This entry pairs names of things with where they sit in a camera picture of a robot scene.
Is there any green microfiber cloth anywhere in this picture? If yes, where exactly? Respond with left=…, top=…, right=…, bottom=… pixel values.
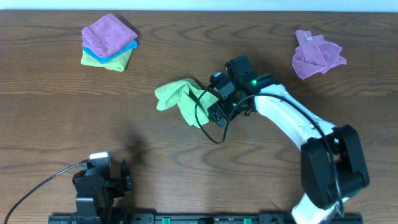
left=154, top=78, right=218, bottom=128

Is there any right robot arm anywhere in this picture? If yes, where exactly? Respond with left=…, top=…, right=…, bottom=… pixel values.
left=208, top=55, right=370, bottom=223

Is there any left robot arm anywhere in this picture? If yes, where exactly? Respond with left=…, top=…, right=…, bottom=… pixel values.
left=68, top=157, right=132, bottom=224

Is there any crumpled purple cloth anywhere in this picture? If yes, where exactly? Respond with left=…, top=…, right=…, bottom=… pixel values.
left=292, top=30, right=347, bottom=80

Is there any folded green cloth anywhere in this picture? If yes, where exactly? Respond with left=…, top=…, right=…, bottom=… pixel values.
left=81, top=49, right=133, bottom=72

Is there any folded blue cloth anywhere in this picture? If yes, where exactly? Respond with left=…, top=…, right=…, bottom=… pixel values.
left=83, top=40, right=138, bottom=64

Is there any folded purple cloth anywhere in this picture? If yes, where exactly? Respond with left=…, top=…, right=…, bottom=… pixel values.
left=81, top=14, right=138, bottom=57

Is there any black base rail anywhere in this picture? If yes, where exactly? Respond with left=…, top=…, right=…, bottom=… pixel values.
left=48, top=212, right=364, bottom=224

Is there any left black cable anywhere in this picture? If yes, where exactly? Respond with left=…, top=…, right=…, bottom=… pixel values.
left=3, top=161, right=90, bottom=224

